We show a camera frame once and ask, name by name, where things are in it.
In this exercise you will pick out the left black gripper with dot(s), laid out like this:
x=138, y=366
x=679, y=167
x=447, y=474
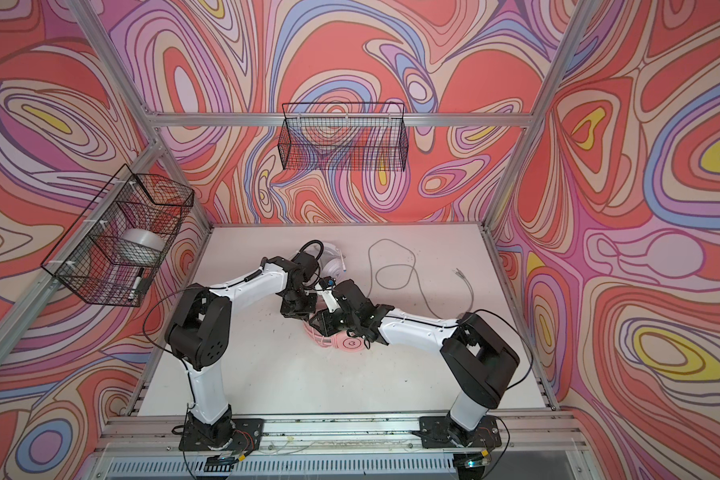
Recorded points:
x=304, y=314

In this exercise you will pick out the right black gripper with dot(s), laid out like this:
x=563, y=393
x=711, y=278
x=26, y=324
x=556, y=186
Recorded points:
x=324, y=319

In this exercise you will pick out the pink cat-ear headphones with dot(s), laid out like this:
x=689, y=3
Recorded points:
x=336, y=342

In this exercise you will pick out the white headphones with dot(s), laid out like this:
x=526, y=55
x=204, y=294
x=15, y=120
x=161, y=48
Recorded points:
x=332, y=261

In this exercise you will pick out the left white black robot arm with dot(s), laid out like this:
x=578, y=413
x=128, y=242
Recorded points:
x=198, y=335

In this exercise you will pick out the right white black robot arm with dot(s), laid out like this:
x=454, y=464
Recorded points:
x=480, y=360

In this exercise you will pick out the marker pen in basket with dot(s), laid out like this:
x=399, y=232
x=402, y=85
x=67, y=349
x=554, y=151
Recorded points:
x=133, y=291

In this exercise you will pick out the white tape roll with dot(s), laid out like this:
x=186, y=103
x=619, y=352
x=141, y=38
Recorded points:
x=140, y=247

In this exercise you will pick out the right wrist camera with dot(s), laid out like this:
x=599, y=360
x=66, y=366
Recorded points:
x=327, y=285

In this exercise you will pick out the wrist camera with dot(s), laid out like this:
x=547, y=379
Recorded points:
x=306, y=266
x=327, y=285

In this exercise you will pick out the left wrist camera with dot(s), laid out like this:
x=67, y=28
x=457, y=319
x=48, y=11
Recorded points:
x=306, y=266

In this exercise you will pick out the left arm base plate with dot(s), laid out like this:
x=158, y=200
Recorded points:
x=236, y=435

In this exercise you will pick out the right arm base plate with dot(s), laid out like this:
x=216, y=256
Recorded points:
x=440, y=432

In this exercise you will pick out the back black wire basket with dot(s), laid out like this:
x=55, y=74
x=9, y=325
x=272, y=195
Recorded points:
x=343, y=136

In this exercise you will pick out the black wire basket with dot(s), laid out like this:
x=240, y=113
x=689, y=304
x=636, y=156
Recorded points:
x=136, y=219
x=343, y=136

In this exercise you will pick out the left black wire basket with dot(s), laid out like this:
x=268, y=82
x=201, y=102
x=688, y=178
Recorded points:
x=136, y=219

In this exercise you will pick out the aluminium front rail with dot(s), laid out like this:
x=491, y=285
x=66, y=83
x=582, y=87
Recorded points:
x=381, y=432

